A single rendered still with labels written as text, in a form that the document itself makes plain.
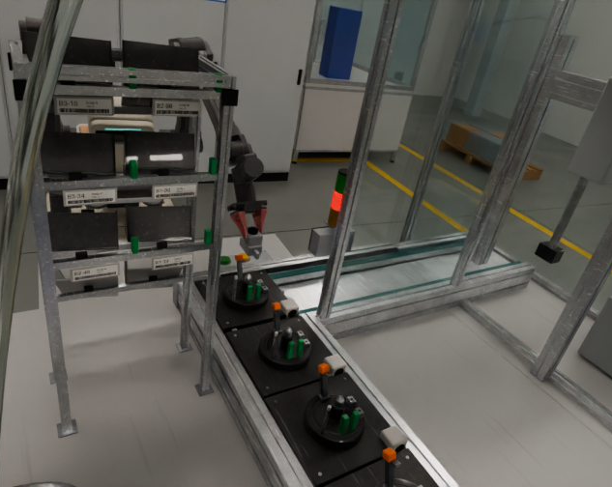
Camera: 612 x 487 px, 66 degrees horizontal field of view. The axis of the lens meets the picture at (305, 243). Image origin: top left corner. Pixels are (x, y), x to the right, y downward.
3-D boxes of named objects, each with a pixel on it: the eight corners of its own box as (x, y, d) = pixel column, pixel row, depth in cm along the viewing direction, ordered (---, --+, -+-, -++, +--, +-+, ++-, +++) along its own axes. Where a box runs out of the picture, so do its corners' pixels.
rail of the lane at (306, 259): (172, 300, 154) (173, 272, 148) (383, 262, 198) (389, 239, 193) (177, 310, 150) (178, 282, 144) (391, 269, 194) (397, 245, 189)
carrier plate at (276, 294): (194, 286, 147) (194, 280, 146) (263, 273, 159) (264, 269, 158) (222, 334, 130) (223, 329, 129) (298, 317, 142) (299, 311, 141)
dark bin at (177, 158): (123, 175, 116) (122, 144, 115) (177, 176, 120) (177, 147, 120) (125, 169, 90) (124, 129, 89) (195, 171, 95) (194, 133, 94)
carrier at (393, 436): (263, 404, 112) (270, 364, 106) (345, 377, 124) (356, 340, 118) (315, 493, 94) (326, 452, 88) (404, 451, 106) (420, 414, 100)
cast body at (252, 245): (239, 244, 139) (241, 224, 135) (252, 243, 141) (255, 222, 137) (250, 260, 133) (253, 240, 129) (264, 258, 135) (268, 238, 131)
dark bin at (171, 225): (124, 232, 123) (123, 204, 122) (176, 231, 128) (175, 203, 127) (127, 242, 97) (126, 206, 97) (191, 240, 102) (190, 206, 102)
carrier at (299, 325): (224, 337, 129) (228, 301, 123) (300, 320, 141) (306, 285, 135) (262, 403, 112) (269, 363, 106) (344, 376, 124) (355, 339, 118)
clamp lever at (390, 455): (382, 484, 93) (382, 449, 92) (390, 480, 94) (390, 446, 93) (394, 495, 90) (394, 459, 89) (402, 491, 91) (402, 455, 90)
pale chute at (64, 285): (66, 300, 127) (66, 283, 128) (118, 296, 132) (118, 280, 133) (52, 281, 101) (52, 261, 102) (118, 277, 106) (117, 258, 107)
